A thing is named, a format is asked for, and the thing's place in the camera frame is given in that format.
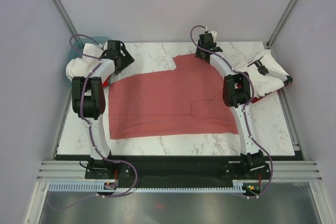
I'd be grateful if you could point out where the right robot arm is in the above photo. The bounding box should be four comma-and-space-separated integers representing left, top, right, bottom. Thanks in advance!
196, 31, 260, 156

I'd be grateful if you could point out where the aluminium frame post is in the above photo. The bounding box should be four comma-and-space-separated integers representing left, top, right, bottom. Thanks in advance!
263, 0, 299, 49
52, 0, 77, 35

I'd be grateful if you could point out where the white printed t-shirt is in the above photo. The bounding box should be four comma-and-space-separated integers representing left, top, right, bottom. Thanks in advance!
234, 49, 293, 99

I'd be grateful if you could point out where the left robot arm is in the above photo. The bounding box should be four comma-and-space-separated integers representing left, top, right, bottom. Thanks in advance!
66, 40, 134, 160

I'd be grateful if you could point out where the left aluminium frame post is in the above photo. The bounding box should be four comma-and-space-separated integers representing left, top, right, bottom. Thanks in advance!
52, 0, 77, 35

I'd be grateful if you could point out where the teal plastic basket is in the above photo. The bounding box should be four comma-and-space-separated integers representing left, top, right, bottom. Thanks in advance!
65, 37, 110, 88

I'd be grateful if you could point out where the right aluminium frame post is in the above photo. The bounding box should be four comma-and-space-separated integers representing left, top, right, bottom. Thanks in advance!
263, 0, 299, 49

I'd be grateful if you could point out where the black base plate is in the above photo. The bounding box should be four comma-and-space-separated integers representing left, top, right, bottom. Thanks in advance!
85, 156, 270, 187

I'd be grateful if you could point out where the crumpled white t-shirt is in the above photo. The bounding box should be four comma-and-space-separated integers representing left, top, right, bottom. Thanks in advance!
66, 43, 103, 81

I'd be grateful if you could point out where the aluminium front rail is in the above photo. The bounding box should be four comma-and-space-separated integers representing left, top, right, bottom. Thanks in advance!
37, 161, 322, 182

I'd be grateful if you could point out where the crumpled red t-shirt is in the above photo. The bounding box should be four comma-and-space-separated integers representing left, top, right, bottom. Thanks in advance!
103, 75, 112, 88

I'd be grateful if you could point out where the salmon pink t-shirt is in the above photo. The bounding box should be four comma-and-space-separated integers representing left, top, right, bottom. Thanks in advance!
108, 54, 238, 140

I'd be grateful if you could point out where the white slotted cable duct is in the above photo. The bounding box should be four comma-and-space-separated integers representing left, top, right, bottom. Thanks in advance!
48, 181, 261, 193

